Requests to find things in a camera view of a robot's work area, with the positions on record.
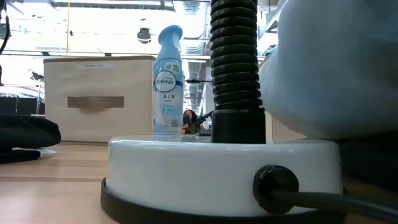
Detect light blue towel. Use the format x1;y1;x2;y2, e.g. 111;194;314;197
259;0;398;141

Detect black garment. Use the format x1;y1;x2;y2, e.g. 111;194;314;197
0;113;62;165

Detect person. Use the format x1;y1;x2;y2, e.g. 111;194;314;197
182;109;206;135

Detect blue Febreze spray bottle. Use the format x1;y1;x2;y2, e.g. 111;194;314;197
152;24;185;138

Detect white gooseneck desk lamp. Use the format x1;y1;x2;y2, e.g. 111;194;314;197
99;0;348;224

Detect dark round ceiling fixture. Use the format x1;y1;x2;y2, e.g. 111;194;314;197
137;27;152;44

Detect beige fabric storage box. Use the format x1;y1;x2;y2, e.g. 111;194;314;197
43;55;156;143

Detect black lamp power cable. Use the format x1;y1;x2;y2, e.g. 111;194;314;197
253;164;398;222

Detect long yellow cable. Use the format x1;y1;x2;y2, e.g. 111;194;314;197
65;0;72;58

